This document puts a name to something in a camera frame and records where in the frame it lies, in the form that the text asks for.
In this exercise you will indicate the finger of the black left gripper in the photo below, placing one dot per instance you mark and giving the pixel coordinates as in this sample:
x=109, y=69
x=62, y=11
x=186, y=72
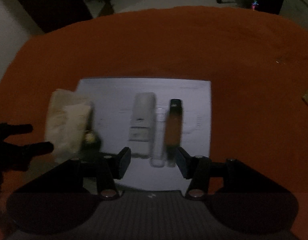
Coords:
x=8, y=130
x=37, y=149

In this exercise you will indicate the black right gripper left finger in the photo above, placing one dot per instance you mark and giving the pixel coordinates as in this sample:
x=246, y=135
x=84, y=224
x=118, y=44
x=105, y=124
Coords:
x=113, y=165

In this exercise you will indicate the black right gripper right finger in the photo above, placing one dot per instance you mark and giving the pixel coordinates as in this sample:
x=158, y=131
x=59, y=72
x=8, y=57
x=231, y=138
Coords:
x=197, y=166

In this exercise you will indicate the small yellow-faced toy figure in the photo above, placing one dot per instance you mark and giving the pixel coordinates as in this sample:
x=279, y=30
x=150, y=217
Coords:
x=91, y=143

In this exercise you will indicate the clear lighter with black cap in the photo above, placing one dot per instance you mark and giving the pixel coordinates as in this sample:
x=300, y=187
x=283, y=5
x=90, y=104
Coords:
x=157, y=157

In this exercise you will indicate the orange lighter with black cap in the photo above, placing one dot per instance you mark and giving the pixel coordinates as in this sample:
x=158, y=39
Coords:
x=173, y=124

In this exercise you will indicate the clear bag of snacks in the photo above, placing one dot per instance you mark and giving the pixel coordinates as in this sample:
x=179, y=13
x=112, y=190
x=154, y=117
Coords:
x=66, y=122

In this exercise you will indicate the white remote control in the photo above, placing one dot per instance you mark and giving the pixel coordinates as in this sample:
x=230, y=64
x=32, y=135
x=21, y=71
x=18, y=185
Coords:
x=142, y=125

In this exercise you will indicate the flat white box lid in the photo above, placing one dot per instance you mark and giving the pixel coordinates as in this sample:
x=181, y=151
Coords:
x=112, y=100

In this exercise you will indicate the orange red tablecloth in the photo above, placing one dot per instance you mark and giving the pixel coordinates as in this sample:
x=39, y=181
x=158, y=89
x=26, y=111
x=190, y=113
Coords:
x=257, y=64

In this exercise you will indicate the white cabinet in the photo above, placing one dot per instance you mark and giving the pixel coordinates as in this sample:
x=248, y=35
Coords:
x=296, y=11

